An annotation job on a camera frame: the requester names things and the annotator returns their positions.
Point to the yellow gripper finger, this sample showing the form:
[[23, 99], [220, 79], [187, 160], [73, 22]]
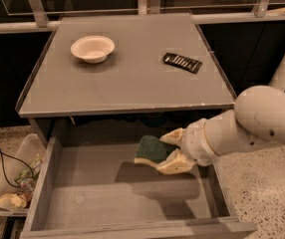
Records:
[[177, 162], [174, 137]]

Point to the metal railing frame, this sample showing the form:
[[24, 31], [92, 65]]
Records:
[[116, 10]]

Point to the white bowl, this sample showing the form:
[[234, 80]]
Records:
[[93, 49]]

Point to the open grey top drawer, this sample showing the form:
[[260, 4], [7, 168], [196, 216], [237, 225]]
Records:
[[91, 190]]

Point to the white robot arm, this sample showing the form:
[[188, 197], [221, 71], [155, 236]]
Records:
[[257, 120]]

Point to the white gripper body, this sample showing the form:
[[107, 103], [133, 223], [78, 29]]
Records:
[[194, 142]]

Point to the black flat snack packet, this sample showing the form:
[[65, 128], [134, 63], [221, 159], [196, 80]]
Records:
[[182, 62]]

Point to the trash in bin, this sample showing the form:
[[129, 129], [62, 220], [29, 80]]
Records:
[[23, 176]]

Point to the clear plastic bin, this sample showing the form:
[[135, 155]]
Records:
[[30, 146]]

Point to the grey drawer cabinet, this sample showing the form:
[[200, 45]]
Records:
[[132, 79]]

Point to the green yellow sponge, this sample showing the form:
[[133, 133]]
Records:
[[152, 151]]

